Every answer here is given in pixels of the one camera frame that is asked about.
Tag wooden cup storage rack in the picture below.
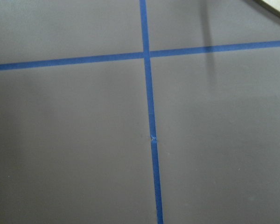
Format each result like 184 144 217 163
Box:
244 0 280 22

